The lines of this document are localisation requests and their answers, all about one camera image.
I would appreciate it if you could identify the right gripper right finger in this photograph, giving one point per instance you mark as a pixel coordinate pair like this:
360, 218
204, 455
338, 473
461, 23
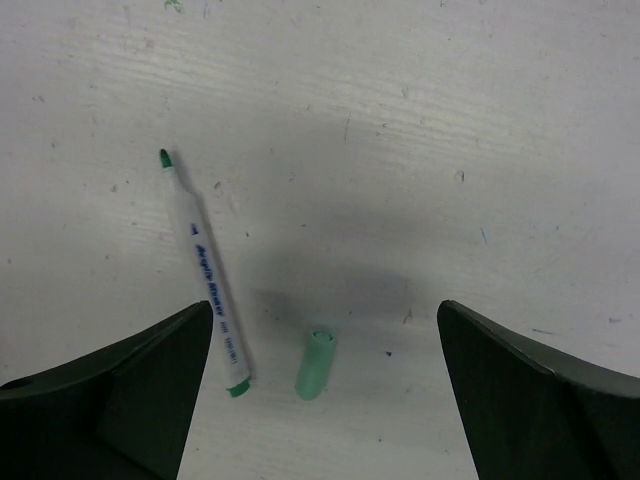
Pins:
530, 411

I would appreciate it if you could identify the light green pen cap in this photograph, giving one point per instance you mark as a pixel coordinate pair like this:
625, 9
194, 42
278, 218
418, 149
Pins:
316, 362

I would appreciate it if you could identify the light green marker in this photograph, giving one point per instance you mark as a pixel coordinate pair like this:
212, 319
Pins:
196, 243

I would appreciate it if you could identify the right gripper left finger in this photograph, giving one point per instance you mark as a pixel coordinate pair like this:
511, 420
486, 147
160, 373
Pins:
121, 412

